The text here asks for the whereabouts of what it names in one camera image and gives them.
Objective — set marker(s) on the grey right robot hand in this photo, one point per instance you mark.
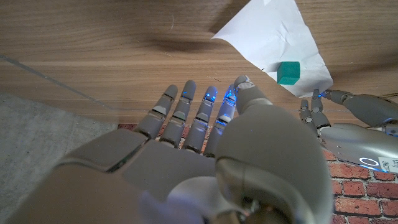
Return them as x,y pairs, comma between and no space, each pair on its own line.
186,174

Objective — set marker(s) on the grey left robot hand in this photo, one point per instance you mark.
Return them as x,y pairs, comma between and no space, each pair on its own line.
357,140

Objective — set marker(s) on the white cloth strip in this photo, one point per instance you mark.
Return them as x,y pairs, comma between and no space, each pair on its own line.
273,34

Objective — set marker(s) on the small green block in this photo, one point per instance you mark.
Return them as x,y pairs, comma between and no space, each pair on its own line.
288,73

